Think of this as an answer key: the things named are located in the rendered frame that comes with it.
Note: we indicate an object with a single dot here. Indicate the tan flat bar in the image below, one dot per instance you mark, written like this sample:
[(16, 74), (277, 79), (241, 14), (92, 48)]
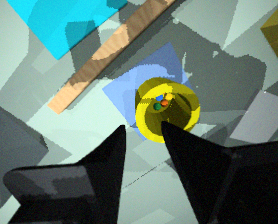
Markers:
[(133, 27)]

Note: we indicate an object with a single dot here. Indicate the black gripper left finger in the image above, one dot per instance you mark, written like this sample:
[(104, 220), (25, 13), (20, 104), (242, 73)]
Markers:
[(96, 177)]

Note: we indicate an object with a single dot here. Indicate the yellow rectangular block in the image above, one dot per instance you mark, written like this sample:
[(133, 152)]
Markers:
[(270, 31)]

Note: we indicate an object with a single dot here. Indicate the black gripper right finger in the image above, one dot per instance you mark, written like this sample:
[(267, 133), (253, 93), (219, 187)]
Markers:
[(207, 169)]

